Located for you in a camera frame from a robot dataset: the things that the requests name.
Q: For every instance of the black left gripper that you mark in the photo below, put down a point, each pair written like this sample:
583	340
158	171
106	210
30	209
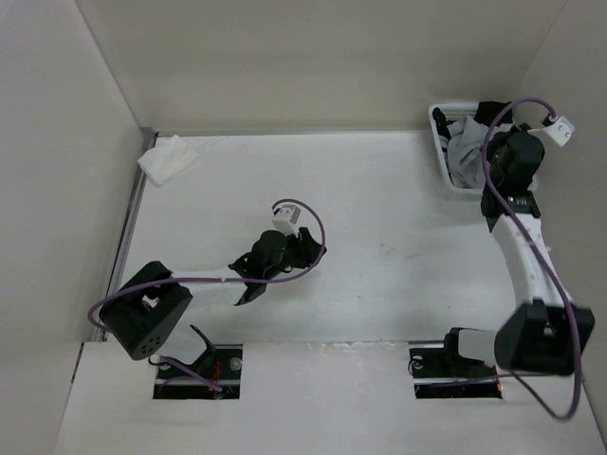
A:
308	250

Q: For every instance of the grey tank top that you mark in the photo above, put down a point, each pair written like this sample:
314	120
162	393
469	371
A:
464	156

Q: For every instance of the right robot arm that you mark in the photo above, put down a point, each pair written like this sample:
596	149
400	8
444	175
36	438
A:
537	337

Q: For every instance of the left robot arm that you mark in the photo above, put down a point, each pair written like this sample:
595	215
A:
153	313

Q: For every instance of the folded white tank top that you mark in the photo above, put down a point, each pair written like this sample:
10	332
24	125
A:
167	160

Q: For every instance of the black tank top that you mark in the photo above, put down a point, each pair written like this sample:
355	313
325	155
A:
449	119

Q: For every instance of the white plastic laundry basket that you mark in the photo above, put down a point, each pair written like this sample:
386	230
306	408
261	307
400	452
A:
454	192

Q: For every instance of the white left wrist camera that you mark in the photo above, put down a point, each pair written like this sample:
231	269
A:
285	219

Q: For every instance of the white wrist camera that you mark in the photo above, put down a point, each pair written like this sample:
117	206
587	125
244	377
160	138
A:
560	131
285	219

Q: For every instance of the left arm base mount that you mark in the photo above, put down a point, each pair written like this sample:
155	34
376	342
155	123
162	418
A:
223	368

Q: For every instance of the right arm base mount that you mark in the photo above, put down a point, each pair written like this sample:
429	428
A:
439	375

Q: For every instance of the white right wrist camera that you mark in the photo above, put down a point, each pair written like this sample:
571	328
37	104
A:
560	131

